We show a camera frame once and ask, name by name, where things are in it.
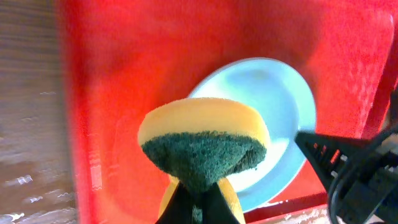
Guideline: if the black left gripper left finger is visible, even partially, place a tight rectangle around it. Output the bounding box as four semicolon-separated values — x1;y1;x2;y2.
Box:
155;182;193;224

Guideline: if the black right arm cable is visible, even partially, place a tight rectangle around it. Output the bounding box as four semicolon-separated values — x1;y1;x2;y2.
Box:
326;127;398;224

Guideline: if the yellow green sponge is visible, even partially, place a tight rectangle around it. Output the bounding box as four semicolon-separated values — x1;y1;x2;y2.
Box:
137;98;271;223

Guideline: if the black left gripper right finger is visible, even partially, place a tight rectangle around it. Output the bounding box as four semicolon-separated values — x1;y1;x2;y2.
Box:
201;183;239;224

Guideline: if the red plastic tray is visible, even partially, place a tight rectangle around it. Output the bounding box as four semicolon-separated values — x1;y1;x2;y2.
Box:
58;1;397;223

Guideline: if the light blue plate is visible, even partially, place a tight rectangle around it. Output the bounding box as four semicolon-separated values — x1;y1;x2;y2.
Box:
189;58;317;212

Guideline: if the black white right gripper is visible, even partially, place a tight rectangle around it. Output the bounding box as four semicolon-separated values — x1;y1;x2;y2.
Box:
295;124;397;223

